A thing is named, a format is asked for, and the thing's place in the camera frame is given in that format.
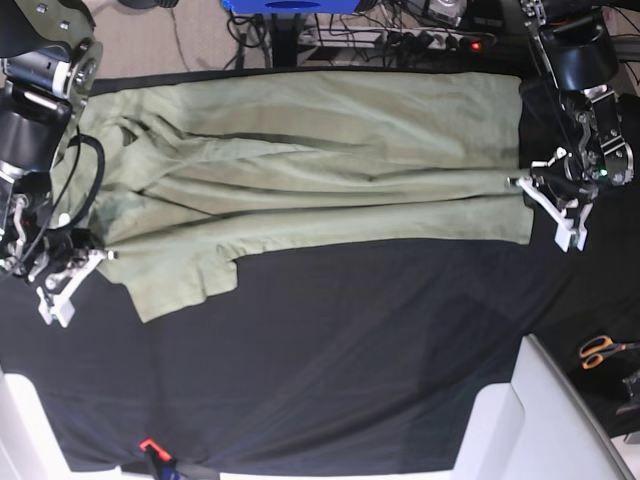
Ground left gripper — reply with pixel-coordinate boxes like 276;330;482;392
506;147;600;252

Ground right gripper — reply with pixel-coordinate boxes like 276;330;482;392
1;228;118;328

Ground green T-shirt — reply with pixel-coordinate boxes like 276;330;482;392
80;71;533;322

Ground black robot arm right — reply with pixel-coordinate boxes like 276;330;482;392
1;1;114;327

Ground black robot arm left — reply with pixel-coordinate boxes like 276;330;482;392
509;1;634;251

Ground white block left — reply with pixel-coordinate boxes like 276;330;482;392
1;372;122;479

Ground white block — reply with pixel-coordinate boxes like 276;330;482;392
1;372;122;479
451;334;634;480

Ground black device at right edge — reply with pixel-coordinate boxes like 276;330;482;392
616;370;640;415

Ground red blue clamp bottom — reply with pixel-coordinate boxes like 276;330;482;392
139;438;182;480

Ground white block right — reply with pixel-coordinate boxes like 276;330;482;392
451;334;634;480

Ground black table cloth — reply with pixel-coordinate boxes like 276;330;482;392
0;67;640;474

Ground white power strip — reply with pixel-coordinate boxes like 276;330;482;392
298;25;497;53

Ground blue box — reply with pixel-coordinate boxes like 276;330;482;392
222;0;360;15

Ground orange handled scissors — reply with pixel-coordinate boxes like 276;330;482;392
578;335;639;370

